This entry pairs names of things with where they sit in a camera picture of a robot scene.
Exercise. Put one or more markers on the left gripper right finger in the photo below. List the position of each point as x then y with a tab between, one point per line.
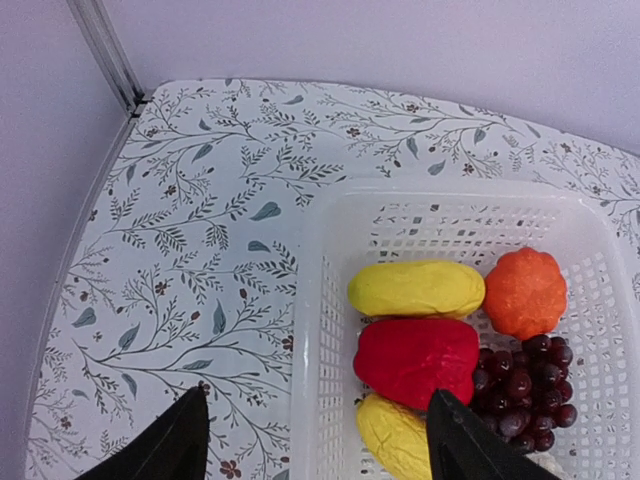
461	446

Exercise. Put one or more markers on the left aluminium frame post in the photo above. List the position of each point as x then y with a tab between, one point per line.
98	31

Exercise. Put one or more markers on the red toy bell pepper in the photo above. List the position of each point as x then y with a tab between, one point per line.
407	360

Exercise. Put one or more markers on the dark purple toy grapes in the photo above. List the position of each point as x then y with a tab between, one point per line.
524	395

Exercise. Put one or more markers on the floral table mat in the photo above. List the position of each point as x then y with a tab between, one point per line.
185	272

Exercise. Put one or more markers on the white toy cauliflower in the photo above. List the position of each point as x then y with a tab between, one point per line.
548	462

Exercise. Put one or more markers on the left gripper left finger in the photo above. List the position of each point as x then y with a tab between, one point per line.
174	446

